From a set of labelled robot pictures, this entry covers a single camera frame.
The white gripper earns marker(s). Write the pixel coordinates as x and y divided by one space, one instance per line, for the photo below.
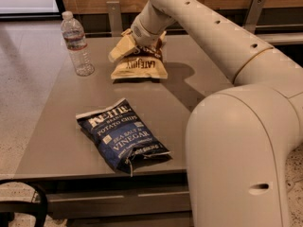
143 32

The brown Late July chip bag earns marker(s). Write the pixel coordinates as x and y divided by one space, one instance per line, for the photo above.
145 63

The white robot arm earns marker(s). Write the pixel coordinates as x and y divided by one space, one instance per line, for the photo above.
238 139

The blue Kettle chip bag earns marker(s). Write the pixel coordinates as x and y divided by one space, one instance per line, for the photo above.
120 136

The clear plastic water bottle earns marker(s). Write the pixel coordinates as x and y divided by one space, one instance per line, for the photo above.
75 41

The grey table drawer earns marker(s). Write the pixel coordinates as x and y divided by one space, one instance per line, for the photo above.
113 203

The black chair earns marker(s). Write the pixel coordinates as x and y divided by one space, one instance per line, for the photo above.
35 209

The left metal bracket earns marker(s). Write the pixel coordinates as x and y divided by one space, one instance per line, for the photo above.
115 19

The metal bracket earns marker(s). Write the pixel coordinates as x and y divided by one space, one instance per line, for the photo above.
252 15
115 19

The right metal bracket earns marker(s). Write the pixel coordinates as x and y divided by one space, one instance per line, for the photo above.
252 15

